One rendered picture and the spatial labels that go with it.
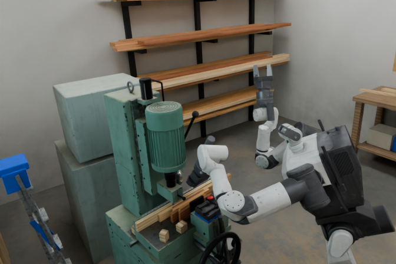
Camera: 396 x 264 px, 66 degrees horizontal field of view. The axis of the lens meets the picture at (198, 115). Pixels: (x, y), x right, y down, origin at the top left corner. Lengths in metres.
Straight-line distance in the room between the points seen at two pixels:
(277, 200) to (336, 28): 3.72
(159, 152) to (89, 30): 2.46
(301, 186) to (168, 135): 0.61
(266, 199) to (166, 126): 0.54
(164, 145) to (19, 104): 2.45
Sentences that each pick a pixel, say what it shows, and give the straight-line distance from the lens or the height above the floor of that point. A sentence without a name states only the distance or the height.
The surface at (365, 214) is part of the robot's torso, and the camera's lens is 1.50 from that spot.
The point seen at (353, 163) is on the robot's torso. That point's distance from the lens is 1.32.
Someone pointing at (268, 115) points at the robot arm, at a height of 1.39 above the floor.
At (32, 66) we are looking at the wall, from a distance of 3.60.
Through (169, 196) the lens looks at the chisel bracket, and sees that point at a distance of 1.61.
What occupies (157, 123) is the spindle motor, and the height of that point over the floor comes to 1.46.
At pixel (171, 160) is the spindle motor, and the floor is 1.26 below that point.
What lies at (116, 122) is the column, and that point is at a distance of 1.66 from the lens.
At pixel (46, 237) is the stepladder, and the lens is 2.21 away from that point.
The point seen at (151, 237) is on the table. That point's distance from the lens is 1.60.
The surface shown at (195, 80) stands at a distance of 3.69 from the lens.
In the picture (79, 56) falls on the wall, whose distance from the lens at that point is 3.68.
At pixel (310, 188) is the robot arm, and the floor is 1.32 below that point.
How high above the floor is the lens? 1.96
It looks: 21 degrees down
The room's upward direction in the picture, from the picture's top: 3 degrees counter-clockwise
